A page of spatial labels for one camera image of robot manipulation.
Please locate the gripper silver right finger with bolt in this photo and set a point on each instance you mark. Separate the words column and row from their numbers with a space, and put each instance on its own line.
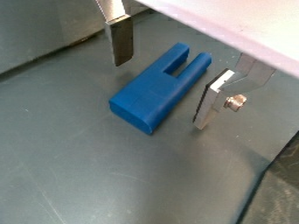
column 223, row 92

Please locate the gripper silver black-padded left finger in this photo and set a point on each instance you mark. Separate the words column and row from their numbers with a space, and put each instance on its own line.
column 119, row 29

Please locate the dark blue square-circle object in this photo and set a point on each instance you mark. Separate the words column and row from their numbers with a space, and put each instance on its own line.
column 148, row 97

